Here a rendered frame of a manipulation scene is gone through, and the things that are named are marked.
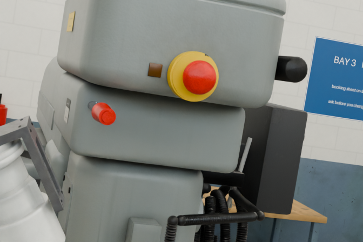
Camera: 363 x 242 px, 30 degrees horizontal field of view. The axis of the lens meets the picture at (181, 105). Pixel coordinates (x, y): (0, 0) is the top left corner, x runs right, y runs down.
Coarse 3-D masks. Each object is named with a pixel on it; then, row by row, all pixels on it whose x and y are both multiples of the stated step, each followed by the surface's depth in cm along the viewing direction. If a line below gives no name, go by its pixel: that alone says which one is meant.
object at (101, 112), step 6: (90, 102) 88; (96, 102) 89; (90, 108) 86; (96, 108) 79; (102, 108) 77; (108, 108) 76; (96, 114) 78; (102, 114) 76; (108, 114) 76; (114, 114) 76; (96, 120) 80; (102, 120) 76; (108, 120) 76; (114, 120) 76
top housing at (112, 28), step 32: (96, 0) 82; (128, 0) 80; (160, 0) 81; (192, 0) 82; (224, 0) 83; (256, 0) 84; (64, 32) 112; (96, 32) 82; (128, 32) 80; (160, 32) 81; (192, 32) 82; (224, 32) 83; (256, 32) 84; (64, 64) 106; (96, 64) 82; (128, 64) 81; (224, 64) 84; (256, 64) 85; (224, 96) 84; (256, 96) 86
